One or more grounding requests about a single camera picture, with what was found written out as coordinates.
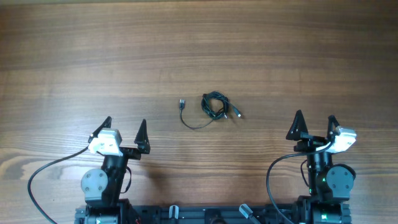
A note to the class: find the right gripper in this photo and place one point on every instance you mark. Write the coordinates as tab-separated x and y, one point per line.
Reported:
293	135

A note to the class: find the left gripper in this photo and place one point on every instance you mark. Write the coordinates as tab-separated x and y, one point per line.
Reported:
140	140

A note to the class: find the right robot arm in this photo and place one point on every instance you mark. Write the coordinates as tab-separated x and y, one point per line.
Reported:
329	184

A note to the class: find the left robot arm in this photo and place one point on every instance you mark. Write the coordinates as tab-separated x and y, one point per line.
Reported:
102	187

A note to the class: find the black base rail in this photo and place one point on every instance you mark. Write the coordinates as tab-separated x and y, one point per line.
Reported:
234	214

